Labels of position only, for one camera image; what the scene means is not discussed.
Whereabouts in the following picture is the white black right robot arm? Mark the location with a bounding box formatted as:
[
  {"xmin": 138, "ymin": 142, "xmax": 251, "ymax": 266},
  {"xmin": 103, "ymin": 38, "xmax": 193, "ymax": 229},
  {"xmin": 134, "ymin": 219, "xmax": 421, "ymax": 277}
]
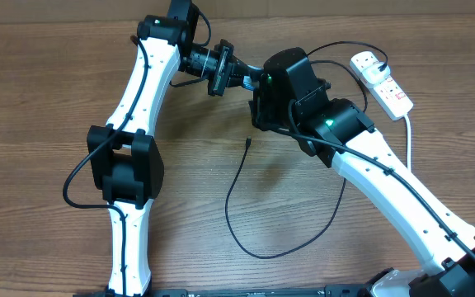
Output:
[{"xmin": 250, "ymin": 47, "xmax": 475, "ymax": 296}]

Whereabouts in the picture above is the white power strip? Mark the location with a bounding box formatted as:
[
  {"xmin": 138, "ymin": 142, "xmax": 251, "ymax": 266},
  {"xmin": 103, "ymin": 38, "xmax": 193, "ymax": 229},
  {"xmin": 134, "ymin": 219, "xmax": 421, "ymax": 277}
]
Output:
[{"xmin": 350, "ymin": 51, "xmax": 413, "ymax": 120}]

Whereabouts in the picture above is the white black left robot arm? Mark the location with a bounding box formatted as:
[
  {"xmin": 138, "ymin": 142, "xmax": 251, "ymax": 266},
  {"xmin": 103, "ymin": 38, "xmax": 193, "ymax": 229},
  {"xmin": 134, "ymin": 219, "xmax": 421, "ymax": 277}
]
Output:
[{"xmin": 62, "ymin": 0, "xmax": 261, "ymax": 296}]

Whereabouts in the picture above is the black USB charger cable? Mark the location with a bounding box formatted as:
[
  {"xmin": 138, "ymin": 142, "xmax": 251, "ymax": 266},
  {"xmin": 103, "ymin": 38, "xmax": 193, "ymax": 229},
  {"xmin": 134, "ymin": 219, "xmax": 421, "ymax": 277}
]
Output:
[{"xmin": 224, "ymin": 40, "xmax": 389, "ymax": 261}]

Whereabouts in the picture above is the white charger plug adapter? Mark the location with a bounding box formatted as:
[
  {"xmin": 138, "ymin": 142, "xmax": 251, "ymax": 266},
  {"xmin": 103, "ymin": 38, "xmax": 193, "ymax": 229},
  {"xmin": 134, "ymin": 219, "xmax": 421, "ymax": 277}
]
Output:
[{"xmin": 362, "ymin": 62, "xmax": 391, "ymax": 87}]

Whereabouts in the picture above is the blue Galaxy smartphone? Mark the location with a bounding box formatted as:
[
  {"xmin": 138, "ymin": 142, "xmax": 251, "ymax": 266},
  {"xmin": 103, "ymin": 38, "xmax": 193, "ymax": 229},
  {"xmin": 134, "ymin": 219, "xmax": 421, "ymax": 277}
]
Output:
[{"xmin": 242, "ymin": 79, "xmax": 256, "ymax": 91}]

